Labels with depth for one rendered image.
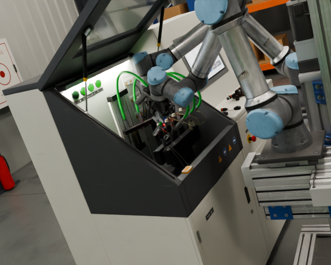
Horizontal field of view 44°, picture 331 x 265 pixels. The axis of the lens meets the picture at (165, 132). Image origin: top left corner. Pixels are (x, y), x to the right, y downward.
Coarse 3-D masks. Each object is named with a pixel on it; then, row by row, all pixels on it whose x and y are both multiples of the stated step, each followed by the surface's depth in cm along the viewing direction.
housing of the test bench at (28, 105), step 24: (24, 96) 198; (24, 120) 206; (48, 120) 197; (48, 144) 204; (48, 168) 212; (72, 168) 203; (48, 192) 221; (72, 192) 211; (72, 216) 219; (72, 240) 228; (96, 240) 217; (96, 264) 226
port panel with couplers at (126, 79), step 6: (132, 72) 241; (126, 78) 236; (132, 78) 241; (126, 84) 234; (132, 84) 240; (132, 90) 240; (138, 90) 244; (132, 96) 239; (138, 96) 240; (132, 102) 239; (132, 108) 238; (144, 108) 248; (144, 114) 243; (138, 120) 242; (144, 120) 247
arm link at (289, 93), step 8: (272, 88) 151; (280, 88) 147; (288, 88) 144; (296, 88) 147; (280, 96) 143; (288, 96) 144; (296, 96) 146; (288, 104) 142; (296, 104) 146; (296, 112) 147; (296, 120) 147
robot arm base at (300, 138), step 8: (288, 128) 148; (296, 128) 148; (304, 128) 150; (280, 136) 150; (288, 136) 149; (296, 136) 148; (304, 136) 149; (272, 144) 155; (280, 144) 151; (288, 144) 149; (296, 144) 148; (304, 144) 148; (280, 152) 152; (288, 152) 150
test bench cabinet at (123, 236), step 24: (96, 216) 209; (120, 216) 199; (144, 216) 191; (120, 240) 207; (144, 240) 198; (168, 240) 190; (192, 240) 182; (120, 264) 215; (144, 264) 205; (168, 264) 197; (192, 264) 188; (264, 264) 243
